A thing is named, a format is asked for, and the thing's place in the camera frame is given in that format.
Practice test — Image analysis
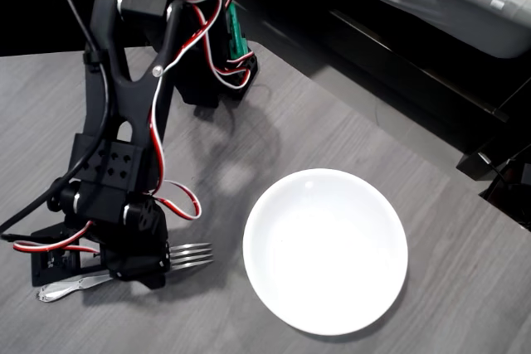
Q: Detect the metal fork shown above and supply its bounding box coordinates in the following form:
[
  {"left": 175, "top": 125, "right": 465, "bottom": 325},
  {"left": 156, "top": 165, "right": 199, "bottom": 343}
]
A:
[{"left": 36, "top": 242, "right": 216, "bottom": 304}]

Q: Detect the white round plate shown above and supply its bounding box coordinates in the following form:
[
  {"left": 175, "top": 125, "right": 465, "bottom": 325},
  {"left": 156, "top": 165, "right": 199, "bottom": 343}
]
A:
[{"left": 241, "top": 167, "right": 410, "bottom": 337}]

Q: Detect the green circuit board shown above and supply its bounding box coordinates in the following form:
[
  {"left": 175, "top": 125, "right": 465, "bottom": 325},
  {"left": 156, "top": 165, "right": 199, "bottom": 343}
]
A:
[{"left": 225, "top": 1, "right": 256, "bottom": 63}]

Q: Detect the black block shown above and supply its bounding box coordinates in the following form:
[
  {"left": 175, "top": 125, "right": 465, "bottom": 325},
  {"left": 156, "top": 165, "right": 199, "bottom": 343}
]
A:
[{"left": 455, "top": 147, "right": 515, "bottom": 183}]

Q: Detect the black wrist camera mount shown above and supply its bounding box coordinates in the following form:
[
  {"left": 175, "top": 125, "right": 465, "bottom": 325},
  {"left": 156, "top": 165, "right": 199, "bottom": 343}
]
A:
[{"left": 30, "top": 223, "right": 103, "bottom": 289}]

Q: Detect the red white servo cable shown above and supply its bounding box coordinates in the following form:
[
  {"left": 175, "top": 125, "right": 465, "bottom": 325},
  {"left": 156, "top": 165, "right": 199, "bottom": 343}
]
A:
[
  {"left": 12, "top": 220, "right": 101, "bottom": 255},
  {"left": 190, "top": 0, "right": 253, "bottom": 90},
  {"left": 147, "top": 0, "right": 203, "bottom": 221}
]

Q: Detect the black cable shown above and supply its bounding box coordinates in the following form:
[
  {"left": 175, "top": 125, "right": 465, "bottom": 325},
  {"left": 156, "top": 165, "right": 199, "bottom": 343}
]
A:
[{"left": 0, "top": 0, "right": 112, "bottom": 243}]

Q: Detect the black bed frame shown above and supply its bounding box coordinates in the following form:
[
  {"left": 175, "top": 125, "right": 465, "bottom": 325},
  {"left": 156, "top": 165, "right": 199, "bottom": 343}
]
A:
[{"left": 231, "top": 0, "right": 531, "bottom": 154}]

